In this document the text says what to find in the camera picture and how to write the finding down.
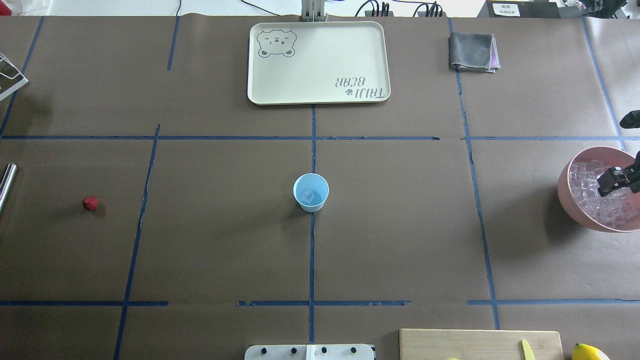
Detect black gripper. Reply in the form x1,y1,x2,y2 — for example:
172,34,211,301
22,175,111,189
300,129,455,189
597,110,640,198

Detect ice cube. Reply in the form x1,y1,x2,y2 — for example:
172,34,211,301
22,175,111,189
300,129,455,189
299,189,316,207

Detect red strawberry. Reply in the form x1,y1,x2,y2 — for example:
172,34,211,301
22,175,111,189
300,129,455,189
82,196,99,211

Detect pink bowl of ice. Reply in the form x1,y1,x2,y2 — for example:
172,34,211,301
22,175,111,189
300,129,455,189
557,146,640,233

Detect light blue plastic cup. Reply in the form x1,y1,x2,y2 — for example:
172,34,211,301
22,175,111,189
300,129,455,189
292,173,330,214

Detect yellow lemon near board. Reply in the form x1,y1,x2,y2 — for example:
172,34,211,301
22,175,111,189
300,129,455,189
571,342,610,360

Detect folded grey cloth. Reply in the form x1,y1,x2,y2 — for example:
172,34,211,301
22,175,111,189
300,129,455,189
448,31,502,73

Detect black box on desk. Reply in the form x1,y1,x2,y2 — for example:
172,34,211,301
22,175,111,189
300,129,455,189
477,0,562,19

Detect yellow plastic knife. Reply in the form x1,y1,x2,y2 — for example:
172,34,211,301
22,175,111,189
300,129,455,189
521,339,536,360

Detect wooden cutting board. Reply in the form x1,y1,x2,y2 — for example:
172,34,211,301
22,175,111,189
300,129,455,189
398,328,565,360

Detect cream bear serving tray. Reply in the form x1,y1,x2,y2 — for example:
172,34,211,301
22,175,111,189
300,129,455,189
247,21,391,106

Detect aluminium frame post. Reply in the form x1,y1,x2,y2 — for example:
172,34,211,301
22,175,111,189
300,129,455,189
301,0,326,22

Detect white wire cup rack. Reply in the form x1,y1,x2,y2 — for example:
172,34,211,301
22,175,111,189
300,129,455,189
0,53,29,101

